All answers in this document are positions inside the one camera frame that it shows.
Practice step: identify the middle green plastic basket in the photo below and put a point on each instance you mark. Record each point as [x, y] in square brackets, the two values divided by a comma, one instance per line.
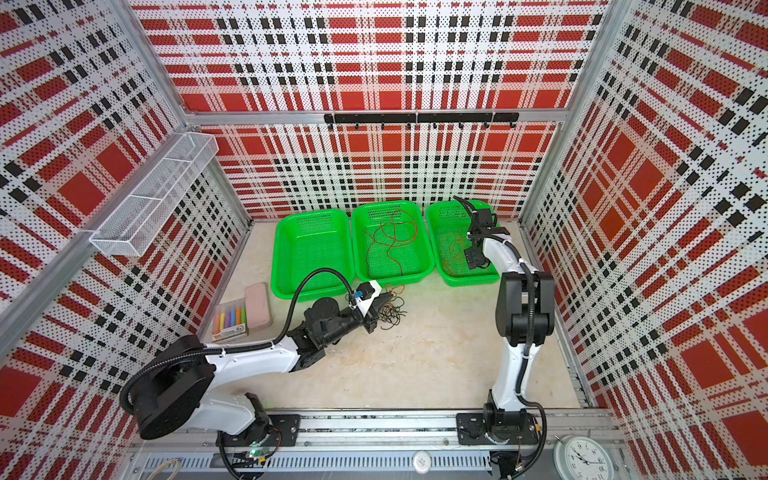
[390, 243]

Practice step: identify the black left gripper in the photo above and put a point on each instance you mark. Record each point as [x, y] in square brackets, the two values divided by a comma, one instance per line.
[372, 316]

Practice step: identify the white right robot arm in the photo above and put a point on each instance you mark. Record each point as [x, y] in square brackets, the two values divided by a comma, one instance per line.
[524, 318]

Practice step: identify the white round clock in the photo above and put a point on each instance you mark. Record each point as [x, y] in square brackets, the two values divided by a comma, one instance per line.
[582, 458]

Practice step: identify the white wire mesh shelf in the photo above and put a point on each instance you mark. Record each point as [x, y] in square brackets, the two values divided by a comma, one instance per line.
[134, 224]

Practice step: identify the metal base rail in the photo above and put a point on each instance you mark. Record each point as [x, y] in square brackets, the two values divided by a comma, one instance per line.
[339, 444]

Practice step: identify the left green plastic basket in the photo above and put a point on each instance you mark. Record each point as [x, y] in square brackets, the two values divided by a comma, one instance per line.
[308, 241]

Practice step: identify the right green plastic basket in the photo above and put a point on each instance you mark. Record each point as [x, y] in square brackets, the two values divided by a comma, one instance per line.
[448, 225]

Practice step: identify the pink eraser block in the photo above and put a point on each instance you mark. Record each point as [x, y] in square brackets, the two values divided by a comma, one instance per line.
[257, 308]

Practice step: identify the coloured marker pack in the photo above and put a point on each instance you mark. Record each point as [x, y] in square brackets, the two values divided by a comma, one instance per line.
[229, 321]

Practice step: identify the green plastic basket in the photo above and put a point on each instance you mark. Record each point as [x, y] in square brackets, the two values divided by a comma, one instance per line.
[308, 241]
[448, 225]
[390, 243]

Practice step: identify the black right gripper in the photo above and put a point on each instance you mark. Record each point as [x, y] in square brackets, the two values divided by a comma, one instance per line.
[474, 258]

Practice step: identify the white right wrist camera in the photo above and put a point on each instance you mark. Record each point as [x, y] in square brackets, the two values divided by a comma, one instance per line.
[482, 219]

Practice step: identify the black hook rail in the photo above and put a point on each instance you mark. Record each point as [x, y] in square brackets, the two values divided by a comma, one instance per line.
[482, 118]

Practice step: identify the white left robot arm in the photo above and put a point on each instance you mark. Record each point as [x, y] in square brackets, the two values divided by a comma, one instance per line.
[184, 385]

